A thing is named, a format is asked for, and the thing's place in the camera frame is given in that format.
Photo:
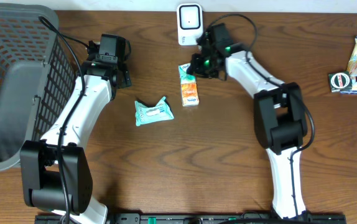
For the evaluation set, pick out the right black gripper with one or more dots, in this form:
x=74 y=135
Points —
x=194 y=68

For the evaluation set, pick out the teal tissue pack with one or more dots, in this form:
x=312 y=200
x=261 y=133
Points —
x=183 y=71

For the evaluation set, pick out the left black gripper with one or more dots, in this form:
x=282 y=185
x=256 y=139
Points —
x=125 y=76

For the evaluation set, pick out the orange tissue pack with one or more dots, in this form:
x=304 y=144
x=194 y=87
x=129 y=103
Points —
x=189 y=92

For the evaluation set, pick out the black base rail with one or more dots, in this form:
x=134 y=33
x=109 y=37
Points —
x=252 y=217

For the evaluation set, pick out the dark green round-label box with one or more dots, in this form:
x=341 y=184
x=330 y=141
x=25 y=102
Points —
x=340 y=81

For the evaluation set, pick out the white barcode scanner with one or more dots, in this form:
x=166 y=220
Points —
x=189 y=23

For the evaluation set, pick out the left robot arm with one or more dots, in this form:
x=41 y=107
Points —
x=55 y=172

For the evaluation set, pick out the teal wet wipes pack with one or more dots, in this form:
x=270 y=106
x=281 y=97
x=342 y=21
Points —
x=146 y=115

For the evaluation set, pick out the grey plastic mesh basket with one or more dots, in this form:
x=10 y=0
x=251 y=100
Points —
x=36 y=78

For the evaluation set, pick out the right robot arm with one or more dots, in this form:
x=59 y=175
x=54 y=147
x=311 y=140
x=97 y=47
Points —
x=279 y=113

